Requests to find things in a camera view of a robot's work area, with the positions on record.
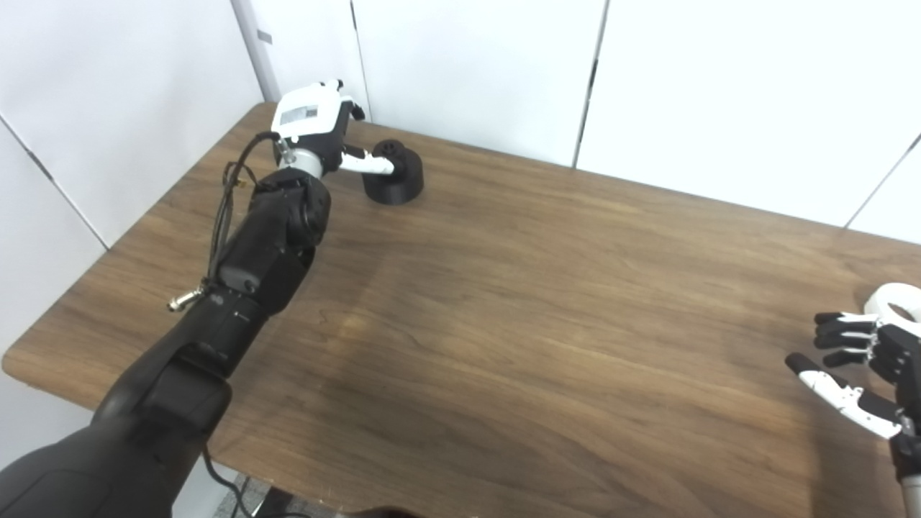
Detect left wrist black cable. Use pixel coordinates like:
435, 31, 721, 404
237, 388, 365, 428
168, 132, 285, 312

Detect grey vertical wall post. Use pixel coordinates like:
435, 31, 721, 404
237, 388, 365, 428
230, 0, 283, 103

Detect thin black hanging cable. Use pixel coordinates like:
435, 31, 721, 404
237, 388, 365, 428
204, 445, 253, 518

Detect round black plastic part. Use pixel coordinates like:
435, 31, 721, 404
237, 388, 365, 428
361, 140, 425, 206

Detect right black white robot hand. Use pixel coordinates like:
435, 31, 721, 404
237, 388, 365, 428
784, 311, 921, 479

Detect white plastic ring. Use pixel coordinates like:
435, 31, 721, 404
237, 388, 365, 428
863, 283, 921, 323

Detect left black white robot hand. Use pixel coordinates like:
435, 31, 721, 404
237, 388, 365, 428
271, 79, 396, 177

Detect left arm thin wires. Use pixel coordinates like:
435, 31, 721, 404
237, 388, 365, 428
223, 162, 260, 191

